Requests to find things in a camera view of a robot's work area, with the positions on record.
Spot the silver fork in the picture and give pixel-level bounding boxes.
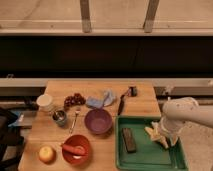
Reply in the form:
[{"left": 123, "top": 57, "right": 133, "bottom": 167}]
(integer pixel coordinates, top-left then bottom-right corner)
[{"left": 69, "top": 107, "right": 81, "bottom": 134}]

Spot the white cup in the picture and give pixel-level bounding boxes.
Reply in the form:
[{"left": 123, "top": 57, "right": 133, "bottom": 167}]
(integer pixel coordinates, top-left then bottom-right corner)
[{"left": 36, "top": 94, "right": 53, "bottom": 112}]

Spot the wooden cutting board table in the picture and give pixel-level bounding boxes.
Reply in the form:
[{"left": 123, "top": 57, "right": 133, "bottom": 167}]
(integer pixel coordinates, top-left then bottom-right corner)
[{"left": 18, "top": 81, "right": 160, "bottom": 171}]

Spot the red bowl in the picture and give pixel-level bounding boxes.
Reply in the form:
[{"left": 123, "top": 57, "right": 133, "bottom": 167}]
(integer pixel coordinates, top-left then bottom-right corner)
[{"left": 61, "top": 135, "right": 91, "bottom": 165}]

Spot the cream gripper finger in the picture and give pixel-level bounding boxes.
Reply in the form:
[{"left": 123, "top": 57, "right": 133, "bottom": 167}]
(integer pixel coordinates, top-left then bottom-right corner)
[
  {"left": 145, "top": 122, "right": 169, "bottom": 149},
  {"left": 170, "top": 135, "right": 179, "bottom": 146}
]

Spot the small dark block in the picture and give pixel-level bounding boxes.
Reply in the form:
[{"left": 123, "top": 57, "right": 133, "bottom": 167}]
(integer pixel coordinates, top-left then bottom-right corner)
[{"left": 130, "top": 86, "right": 137, "bottom": 97}]

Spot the black handled knife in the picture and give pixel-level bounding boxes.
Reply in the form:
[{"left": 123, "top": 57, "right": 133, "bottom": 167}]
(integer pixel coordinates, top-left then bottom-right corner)
[{"left": 117, "top": 89, "right": 130, "bottom": 115}]

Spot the black bag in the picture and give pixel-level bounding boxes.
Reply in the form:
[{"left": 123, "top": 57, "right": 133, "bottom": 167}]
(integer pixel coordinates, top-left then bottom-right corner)
[{"left": 0, "top": 107, "right": 24, "bottom": 171}]

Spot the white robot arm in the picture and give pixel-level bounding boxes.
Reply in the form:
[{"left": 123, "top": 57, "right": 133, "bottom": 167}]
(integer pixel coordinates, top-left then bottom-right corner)
[{"left": 145, "top": 97, "right": 213, "bottom": 149}]

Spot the metal cup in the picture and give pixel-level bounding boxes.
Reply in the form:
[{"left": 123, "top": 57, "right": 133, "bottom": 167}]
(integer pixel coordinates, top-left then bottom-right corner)
[{"left": 52, "top": 110, "right": 67, "bottom": 127}]

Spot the yellow apple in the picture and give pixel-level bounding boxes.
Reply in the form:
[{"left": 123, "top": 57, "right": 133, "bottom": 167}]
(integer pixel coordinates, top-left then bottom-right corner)
[{"left": 38, "top": 146, "right": 55, "bottom": 163}]

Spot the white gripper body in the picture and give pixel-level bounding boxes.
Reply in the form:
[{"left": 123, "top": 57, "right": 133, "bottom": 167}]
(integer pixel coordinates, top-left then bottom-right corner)
[{"left": 158, "top": 116, "right": 183, "bottom": 138}]

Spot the light blue cloth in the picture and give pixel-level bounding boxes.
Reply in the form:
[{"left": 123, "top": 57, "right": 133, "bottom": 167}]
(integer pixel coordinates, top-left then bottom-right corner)
[{"left": 86, "top": 90, "right": 116, "bottom": 109}]

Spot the green tray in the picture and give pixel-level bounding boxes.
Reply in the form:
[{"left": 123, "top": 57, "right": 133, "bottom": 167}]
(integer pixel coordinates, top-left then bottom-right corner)
[{"left": 115, "top": 116, "right": 189, "bottom": 171}]

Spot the purple bowl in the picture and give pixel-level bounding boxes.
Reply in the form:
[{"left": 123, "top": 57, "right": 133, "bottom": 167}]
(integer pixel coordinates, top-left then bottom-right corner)
[{"left": 84, "top": 109, "right": 113, "bottom": 135}]

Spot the red grapes bunch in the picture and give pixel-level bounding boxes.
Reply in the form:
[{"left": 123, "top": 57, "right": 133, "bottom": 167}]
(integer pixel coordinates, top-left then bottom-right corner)
[{"left": 64, "top": 93, "right": 86, "bottom": 108}]

